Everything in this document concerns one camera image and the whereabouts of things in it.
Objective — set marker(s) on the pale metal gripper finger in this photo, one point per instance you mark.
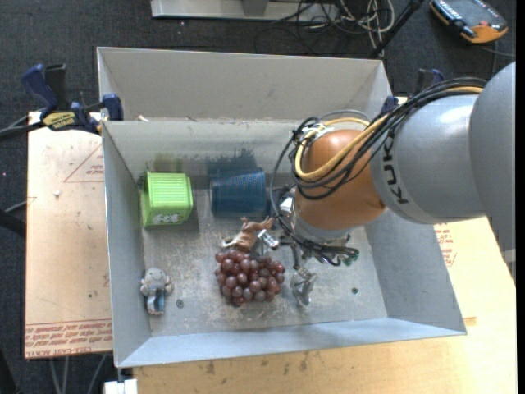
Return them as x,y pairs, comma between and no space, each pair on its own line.
302,287
268,238

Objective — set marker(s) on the brown toy horse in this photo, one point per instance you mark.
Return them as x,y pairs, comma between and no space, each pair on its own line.
246,236

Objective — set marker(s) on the grey metal bin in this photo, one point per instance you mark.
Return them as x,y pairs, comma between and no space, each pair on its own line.
328,302

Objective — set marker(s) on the dark red toy grape bunch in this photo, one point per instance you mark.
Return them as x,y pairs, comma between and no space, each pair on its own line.
248,279

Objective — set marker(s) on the blue mesh cup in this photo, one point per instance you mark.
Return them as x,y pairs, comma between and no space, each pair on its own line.
238,193

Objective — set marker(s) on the green ribbed box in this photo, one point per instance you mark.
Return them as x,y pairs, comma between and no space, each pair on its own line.
167,195

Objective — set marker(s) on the grey toy animal figure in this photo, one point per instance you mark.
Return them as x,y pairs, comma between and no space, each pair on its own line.
155,287

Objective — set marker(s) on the brown cardboard board red print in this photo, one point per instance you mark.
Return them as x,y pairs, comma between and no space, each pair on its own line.
65,240

